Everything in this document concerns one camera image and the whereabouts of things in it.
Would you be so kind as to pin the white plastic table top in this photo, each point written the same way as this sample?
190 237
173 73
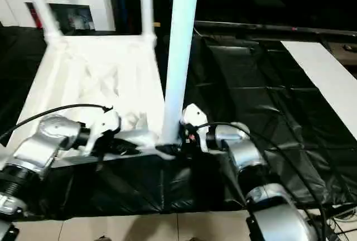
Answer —
100 79

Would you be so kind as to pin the white plastic table leg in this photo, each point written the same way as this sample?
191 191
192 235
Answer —
146 4
181 34
40 6

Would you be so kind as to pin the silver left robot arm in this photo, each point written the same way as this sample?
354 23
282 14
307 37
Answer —
44 146

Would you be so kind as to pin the black plastic mat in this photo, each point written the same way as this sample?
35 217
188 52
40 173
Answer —
268 124

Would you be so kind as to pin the small tan tag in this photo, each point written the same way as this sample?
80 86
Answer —
156 24

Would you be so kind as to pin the small bottles behind glass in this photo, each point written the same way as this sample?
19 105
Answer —
70 18

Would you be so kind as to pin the white paper sheet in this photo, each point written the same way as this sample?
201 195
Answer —
323 73

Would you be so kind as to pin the dark elongated device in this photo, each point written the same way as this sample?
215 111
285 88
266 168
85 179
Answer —
350 48

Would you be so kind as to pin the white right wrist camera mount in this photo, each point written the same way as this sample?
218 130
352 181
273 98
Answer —
195 119

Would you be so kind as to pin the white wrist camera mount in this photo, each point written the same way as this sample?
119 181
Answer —
105 123
195 119

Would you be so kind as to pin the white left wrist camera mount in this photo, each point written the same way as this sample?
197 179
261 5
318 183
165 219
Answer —
105 123

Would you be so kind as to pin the dark metal rail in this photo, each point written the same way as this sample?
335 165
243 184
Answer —
273 29

